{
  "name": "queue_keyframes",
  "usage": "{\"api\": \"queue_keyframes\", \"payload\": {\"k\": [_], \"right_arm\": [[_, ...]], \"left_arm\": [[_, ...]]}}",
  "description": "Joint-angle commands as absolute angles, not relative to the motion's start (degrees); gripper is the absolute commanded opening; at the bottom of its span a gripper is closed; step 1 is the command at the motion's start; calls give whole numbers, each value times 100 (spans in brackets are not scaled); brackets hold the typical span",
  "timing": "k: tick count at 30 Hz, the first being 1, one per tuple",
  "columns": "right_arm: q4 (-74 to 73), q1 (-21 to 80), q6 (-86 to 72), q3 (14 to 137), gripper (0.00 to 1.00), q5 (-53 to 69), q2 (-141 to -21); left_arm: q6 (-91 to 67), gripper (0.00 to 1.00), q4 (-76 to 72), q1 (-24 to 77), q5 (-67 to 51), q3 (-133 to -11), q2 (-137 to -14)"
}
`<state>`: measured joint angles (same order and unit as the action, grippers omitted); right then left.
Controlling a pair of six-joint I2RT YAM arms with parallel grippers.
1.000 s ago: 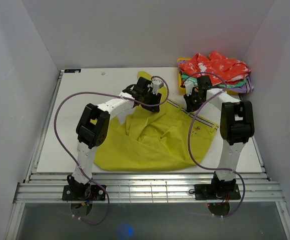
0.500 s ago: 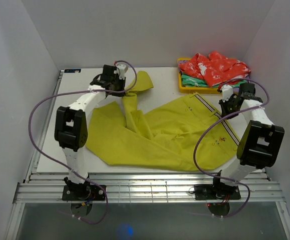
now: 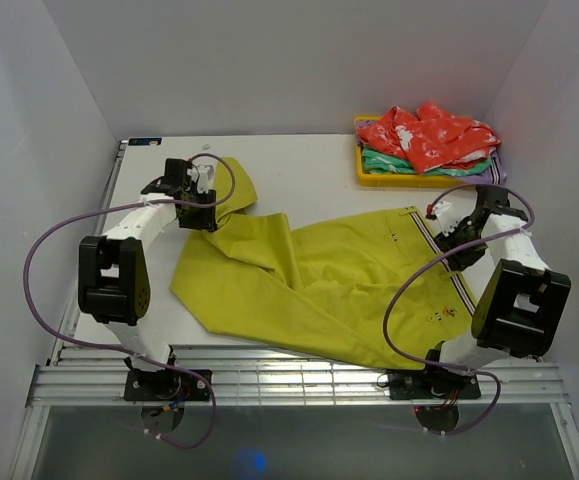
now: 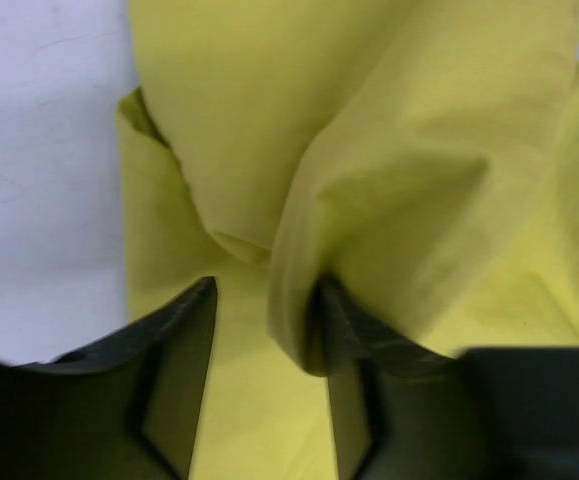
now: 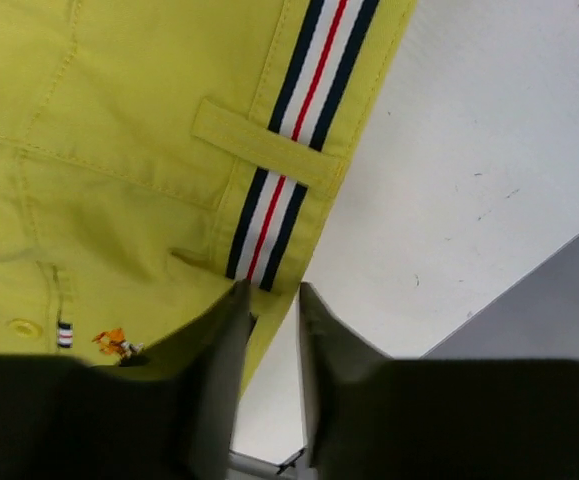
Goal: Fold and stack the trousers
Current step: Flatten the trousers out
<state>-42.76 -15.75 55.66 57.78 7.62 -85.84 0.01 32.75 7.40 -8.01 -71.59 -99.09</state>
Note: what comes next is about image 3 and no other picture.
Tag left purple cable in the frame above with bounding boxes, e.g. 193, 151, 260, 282
22, 152, 237, 450

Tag yellow-green trousers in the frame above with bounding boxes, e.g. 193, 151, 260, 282
170, 158, 475, 370

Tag yellow plastic tray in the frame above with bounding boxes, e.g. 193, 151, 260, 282
352, 115, 495, 190

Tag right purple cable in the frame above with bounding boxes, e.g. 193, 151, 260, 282
385, 182, 538, 437

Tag green folded garment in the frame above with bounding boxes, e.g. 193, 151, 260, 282
361, 148, 493, 178

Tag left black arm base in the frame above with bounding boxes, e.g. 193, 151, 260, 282
122, 369, 212, 403

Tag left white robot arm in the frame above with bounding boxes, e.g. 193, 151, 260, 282
78, 155, 218, 400

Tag purple cable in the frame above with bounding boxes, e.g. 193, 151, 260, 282
22, 152, 237, 450
385, 182, 538, 437

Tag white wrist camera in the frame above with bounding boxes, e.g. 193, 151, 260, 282
426, 200, 464, 236
187, 163, 217, 194

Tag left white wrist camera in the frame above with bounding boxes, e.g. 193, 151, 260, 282
187, 163, 217, 194

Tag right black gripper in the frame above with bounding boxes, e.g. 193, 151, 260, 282
433, 220, 488, 272

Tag blue label sticker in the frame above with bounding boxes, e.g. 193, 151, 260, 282
127, 137, 162, 146

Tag red white patterned garment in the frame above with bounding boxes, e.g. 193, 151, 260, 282
356, 102, 501, 174

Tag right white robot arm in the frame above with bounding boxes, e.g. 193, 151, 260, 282
420, 185, 571, 397

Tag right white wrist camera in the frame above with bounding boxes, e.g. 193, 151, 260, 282
426, 200, 464, 236

